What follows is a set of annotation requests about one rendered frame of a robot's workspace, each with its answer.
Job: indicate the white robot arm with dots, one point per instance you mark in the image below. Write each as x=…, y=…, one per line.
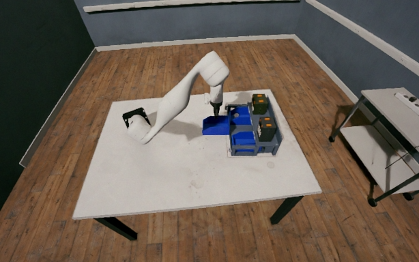
x=211, y=68

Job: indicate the black tool case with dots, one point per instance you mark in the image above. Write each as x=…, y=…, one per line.
x=266, y=129

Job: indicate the dark green tool case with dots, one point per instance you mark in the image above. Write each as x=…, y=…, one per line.
x=259, y=104

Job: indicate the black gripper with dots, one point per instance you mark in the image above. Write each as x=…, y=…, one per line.
x=216, y=109

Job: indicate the grey metal shelf rack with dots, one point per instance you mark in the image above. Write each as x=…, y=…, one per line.
x=268, y=147

